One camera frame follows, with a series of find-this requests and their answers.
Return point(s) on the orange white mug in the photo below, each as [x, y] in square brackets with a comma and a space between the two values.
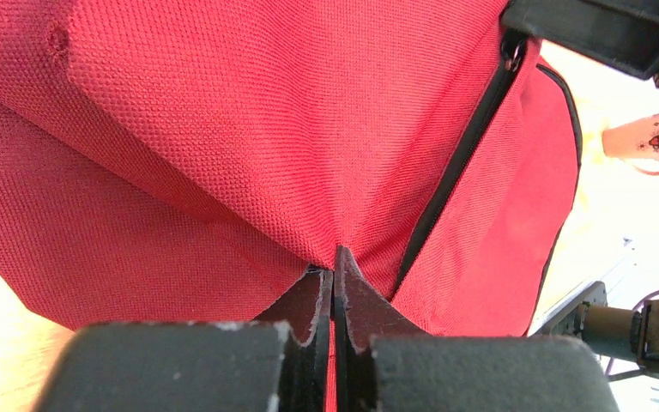
[636, 143]

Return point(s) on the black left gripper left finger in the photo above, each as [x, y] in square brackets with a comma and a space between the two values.
[278, 361]

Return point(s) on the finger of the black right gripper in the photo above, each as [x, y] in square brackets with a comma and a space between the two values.
[623, 35]

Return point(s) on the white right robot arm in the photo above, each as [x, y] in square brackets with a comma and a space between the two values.
[628, 335]

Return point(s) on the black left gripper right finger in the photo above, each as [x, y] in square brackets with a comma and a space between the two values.
[385, 362]

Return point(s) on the red backpack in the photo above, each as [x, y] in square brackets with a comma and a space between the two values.
[177, 161]

